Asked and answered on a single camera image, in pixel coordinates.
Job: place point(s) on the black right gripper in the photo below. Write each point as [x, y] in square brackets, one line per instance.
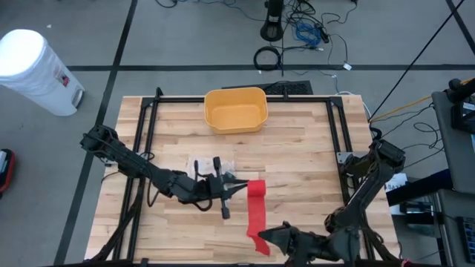
[308, 246]

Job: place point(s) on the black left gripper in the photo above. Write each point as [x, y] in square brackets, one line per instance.
[217, 187]

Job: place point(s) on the red bandage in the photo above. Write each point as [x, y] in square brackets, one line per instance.
[257, 211]

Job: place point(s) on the clear plastic bag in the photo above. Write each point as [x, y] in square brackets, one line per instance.
[206, 163]

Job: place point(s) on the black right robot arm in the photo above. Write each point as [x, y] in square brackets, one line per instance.
[367, 185]

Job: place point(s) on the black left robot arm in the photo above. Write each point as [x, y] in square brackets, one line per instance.
[126, 159]

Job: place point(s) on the yellow plastic bin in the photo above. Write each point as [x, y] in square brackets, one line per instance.
[235, 113]

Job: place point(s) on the black keyboard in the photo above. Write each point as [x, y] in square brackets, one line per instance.
[289, 89]
[468, 237]

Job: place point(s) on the white printed cardboard box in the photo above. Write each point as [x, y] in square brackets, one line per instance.
[395, 185]

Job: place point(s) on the black floor stand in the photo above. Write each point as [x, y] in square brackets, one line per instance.
[272, 26]

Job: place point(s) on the dark computer desk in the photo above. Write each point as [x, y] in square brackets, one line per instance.
[451, 148]

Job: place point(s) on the black diagonal strut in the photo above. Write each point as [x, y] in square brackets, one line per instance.
[415, 61]

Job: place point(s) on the red black floor device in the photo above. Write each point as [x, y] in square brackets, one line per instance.
[6, 170]

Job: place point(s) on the white trash can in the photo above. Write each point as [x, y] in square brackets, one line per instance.
[33, 70]

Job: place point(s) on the black aluminium table frame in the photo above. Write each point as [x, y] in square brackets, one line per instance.
[297, 99]

